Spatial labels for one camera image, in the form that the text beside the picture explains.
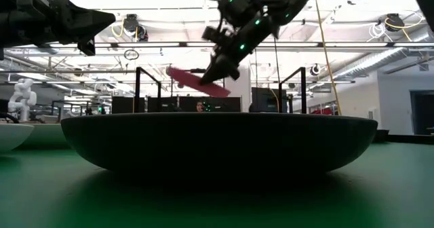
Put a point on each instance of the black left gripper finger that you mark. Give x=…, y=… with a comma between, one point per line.
x=88, y=12
x=88, y=26

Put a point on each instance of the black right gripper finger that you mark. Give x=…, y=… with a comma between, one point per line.
x=234, y=72
x=217, y=70

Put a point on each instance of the pink round plate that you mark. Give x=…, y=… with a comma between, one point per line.
x=190, y=80

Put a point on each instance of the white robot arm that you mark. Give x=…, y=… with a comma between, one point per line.
x=23, y=97

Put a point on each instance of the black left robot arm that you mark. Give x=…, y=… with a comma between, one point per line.
x=13, y=24

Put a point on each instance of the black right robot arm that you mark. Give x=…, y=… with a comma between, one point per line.
x=291, y=0

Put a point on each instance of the wide black monitor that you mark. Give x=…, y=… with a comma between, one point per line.
x=220, y=104

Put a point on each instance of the tall black monitor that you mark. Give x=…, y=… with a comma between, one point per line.
x=264, y=99

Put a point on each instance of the black round plate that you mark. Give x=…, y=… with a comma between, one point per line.
x=217, y=143

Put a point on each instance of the white round plate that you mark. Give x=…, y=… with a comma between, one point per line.
x=13, y=136

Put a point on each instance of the dark door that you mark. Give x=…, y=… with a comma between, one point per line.
x=423, y=112

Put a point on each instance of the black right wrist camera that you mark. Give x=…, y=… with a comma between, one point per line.
x=212, y=34

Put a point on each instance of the black metal shelf frame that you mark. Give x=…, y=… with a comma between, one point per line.
x=138, y=92

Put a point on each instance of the black table frame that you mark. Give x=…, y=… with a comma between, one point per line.
x=407, y=139

